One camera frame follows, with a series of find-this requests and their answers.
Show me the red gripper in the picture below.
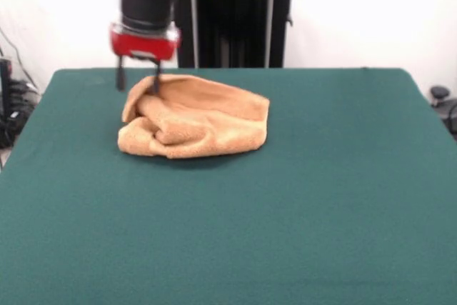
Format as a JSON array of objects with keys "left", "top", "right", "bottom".
[{"left": 109, "top": 22, "right": 181, "bottom": 94}]

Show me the orange terry towel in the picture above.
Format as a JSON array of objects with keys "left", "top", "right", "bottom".
[{"left": 117, "top": 74, "right": 271, "bottom": 159}]

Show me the black electronics box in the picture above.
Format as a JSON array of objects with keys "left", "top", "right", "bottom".
[{"left": 0, "top": 57, "right": 22, "bottom": 149}]

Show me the dark green table cloth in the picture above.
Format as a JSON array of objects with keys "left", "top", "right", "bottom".
[{"left": 0, "top": 67, "right": 457, "bottom": 305}]

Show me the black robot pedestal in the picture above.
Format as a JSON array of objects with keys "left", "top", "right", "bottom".
[{"left": 171, "top": 0, "right": 293, "bottom": 69}]

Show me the grey cable bundle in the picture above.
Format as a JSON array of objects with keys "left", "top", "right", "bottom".
[{"left": 0, "top": 26, "right": 41, "bottom": 101}]

